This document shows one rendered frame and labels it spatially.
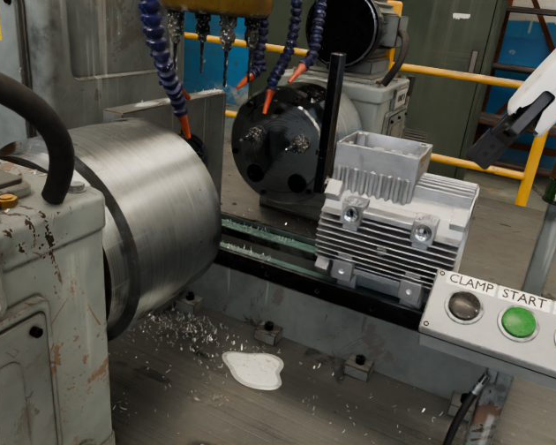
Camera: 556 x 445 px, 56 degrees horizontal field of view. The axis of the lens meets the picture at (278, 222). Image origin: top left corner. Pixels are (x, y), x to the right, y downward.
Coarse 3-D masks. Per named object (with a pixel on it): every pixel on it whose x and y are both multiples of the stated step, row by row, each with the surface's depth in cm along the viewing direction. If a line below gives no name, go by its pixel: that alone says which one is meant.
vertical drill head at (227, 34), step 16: (160, 0) 78; (176, 0) 75; (192, 0) 74; (208, 0) 73; (224, 0) 74; (240, 0) 75; (256, 0) 76; (272, 0) 81; (176, 16) 80; (208, 16) 87; (224, 16) 76; (240, 16) 76; (256, 16) 78; (176, 32) 81; (208, 32) 88; (224, 32) 77; (256, 32) 84; (176, 48) 83; (224, 48) 79; (176, 64) 84; (224, 64) 80; (224, 80) 81
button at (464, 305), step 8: (456, 296) 51; (464, 296) 51; (472, 296) 51; (448, 304) 51; (456, 304) 51; (464, 304) 50; (472, 304) 50; (456, 312) 50; (464, 312) 50; (472, 312) 50; (464, 320) 50
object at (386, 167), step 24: (360, 144) 82; (384, 144) 82; (408, 144) 80; (336, 168) 76; (360, 168) 74; (384, 168) 73; (408, 168) 71; (360, 192) 75; (384, 192) 74; (408, 192) 72
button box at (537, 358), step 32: (448, 288) 52; (480, 288) 52; (448, 320) 51; (480, 320) 50; (544, 320) 49; (448, 352) 53; (480, 352) 50; (512, 352) 48; (544, 352) 47; (544, 384) 50
